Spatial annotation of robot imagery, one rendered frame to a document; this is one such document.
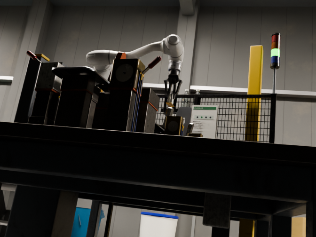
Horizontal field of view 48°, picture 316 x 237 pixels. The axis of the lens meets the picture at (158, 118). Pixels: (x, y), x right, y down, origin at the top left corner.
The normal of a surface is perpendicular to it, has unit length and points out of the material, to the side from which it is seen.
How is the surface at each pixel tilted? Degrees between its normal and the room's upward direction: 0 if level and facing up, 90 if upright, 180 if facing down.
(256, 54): 90
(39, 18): 90
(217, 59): 90
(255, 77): 90
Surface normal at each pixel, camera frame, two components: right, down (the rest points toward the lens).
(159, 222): 0.04, -0.21
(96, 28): -0.18, -0.29
